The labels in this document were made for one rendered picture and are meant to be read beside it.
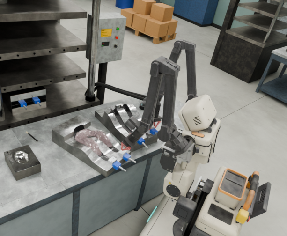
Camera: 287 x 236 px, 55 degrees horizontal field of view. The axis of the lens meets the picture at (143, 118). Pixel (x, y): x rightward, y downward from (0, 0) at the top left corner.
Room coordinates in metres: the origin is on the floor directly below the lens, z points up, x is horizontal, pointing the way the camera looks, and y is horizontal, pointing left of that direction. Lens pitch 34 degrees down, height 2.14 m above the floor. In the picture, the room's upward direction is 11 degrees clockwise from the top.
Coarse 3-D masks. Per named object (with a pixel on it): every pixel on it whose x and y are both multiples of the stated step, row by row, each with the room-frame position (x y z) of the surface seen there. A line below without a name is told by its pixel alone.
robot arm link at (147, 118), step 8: (152, 64) 1.25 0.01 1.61; (152, 72) 1.25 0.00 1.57; (152, 80) 1.27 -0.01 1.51; (160, 80) 1.27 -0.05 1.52; (152, 88) 1.27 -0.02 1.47; (152, 96) 1.27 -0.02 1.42; (152, 104) 1.26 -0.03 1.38; (144, 112) 1.28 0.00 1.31; (152, 112) 1.27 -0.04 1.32; (144, 120) 1.26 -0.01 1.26; (152, 120) 1.29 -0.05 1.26
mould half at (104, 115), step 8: (128, 104) 1.93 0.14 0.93; (96, 112) 1.84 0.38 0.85; (104, 112) 1.76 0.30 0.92; (112, 112) 1.76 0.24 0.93; (120, 112) 1.79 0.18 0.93; (136, 112) 1.86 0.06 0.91; (104, 120) 1.75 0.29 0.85; (112, 120) 1.70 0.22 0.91; (112, 128) 1.67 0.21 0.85; (120, 128) 1.65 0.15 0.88; (120, 136) 1.60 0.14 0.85; (144, 136) 1.61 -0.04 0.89; (136, 144) 1.53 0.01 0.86
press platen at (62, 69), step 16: (0, 64) 1.97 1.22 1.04; (16, 64) 2.03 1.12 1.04; (32, 64) 2.08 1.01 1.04; (48, 64) 2.14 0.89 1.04; (64, 64) 2.20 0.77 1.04; (0, 80) 1.74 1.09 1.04; (16, 80) 1.78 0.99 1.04; (32, 80) 1.83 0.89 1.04; (48, 80) 1.89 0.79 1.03; (64, 80) 1.99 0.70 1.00
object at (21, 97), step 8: (32, 88) 1.83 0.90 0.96; (40, 88) 1.86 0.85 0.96; (8, 96) 1.71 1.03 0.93; (16, 96) 1.71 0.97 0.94; (24, 96) 1.75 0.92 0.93; (32, 96) 1.79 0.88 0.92; (40, 96) 1.83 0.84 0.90; (8, 104) 1.73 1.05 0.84; (16, 104) 1.70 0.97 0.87; (32, 104) 1.79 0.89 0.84; (16, 112) 1.70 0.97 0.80
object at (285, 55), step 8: (280, 48) 4.95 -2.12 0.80; (272, 56) 4.70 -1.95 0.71; (280, 56) 4.62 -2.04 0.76; (264, 72) 4.72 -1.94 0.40; (280, 72) 5.41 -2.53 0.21; (272, 80) 5.17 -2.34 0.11; (280, 80) 5.26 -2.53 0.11; (264, 88) 4.69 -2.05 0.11; (272, 88) 4.77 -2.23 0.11; (280, 88) 4.84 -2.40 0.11; (280, 96) 4.49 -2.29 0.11
